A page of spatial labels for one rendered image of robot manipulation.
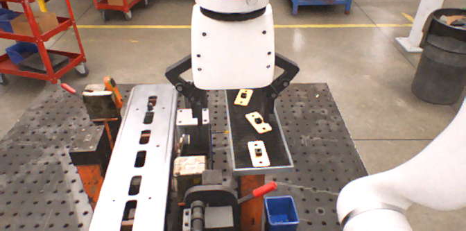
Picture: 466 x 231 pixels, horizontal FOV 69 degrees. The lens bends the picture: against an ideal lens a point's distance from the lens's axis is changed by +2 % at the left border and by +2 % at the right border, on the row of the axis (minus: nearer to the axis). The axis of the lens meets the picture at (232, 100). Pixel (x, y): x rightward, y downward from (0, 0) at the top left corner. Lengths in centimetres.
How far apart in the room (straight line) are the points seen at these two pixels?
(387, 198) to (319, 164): 81
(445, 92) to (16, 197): 311
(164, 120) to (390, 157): 190
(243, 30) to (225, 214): 43
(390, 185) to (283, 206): 66
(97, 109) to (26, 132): 58
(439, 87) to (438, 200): 279
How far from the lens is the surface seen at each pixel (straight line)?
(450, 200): 61
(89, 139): 114
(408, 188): 62
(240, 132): 88
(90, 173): 118
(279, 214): 128
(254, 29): 38
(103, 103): 131
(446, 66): 326
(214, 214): 71
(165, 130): 115
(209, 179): 84
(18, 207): 151
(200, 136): 102
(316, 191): 138
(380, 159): 266
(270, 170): 78
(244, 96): 99
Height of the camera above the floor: 173
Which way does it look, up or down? 35 degrees down
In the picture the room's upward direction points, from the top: straight up
